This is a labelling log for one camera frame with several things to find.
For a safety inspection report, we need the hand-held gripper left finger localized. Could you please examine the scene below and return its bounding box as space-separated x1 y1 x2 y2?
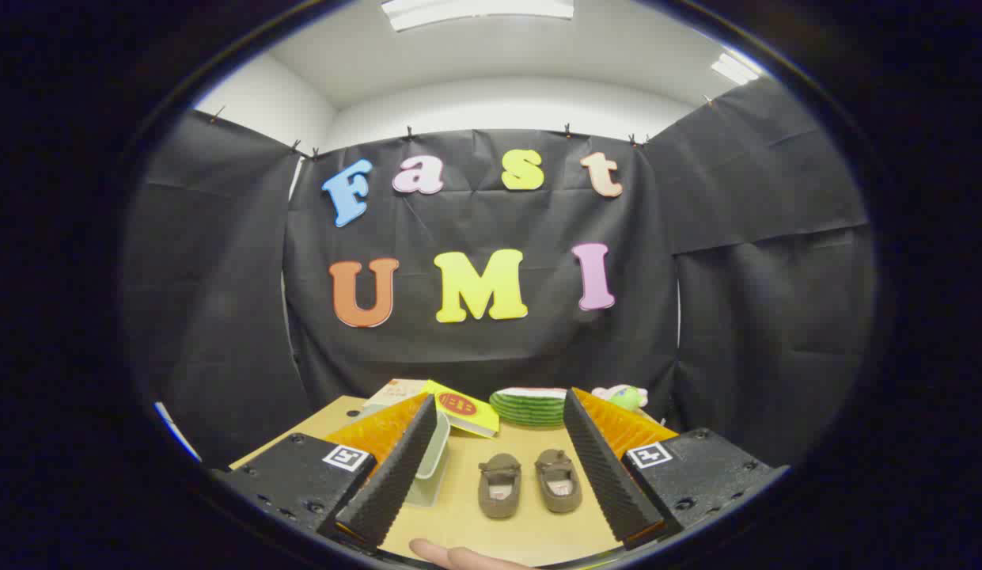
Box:
220 393 438 551

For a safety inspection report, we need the pale green fabric storage box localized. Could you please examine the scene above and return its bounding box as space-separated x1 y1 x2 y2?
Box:
402 408 452 508

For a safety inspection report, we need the brown fuzzy shoe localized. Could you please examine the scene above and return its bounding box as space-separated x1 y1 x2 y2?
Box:
478 453 523 520
535 449 584 515

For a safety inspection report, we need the long ceiling light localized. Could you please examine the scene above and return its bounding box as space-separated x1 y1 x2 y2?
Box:
380 0 575 32

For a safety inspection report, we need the watermelon slice plush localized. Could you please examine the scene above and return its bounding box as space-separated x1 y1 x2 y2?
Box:
489 386 569 429

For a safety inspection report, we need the pink and green plush toy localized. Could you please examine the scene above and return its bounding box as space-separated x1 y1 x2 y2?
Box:
592 385 650 412

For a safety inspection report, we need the small ceiling light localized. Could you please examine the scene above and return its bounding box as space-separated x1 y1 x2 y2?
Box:
711 51 764 86

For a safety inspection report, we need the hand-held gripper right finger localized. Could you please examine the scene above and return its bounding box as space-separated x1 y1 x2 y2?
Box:
563 387 791 550

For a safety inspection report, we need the beige book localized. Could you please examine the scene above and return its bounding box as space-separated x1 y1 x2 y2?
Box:
362 378 430 412

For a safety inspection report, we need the yellow book with red circle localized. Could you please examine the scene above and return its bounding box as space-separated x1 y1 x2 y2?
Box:
423 380 501 439

